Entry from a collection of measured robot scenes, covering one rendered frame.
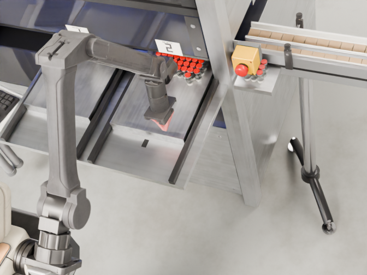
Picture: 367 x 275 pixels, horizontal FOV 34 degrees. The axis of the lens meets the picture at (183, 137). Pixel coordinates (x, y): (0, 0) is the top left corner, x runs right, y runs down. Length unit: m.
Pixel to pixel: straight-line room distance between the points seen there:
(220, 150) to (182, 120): 0.48
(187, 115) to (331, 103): 1.21
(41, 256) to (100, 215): 1.47
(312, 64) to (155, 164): 0.59
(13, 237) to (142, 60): 0.55
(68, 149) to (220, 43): 0.68
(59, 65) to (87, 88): 0.85
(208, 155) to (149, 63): 0.90
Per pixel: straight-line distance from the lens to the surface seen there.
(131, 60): 1.56
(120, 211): 2.87
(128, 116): 2.01
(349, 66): 1.95
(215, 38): 1.84
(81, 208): 1.43
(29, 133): 2.11
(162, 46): 1.97
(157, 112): 1.79
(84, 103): 2.10
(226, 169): 2.52
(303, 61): 1.98
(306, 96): 2.19
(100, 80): 2.14
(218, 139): 2.32
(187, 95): 2.00
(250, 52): 1.88
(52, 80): 1.32
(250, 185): 2.57
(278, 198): 2.75
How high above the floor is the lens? 2.43
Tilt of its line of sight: 54 degrees down
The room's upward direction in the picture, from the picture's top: 19 degrees counter-clockwise
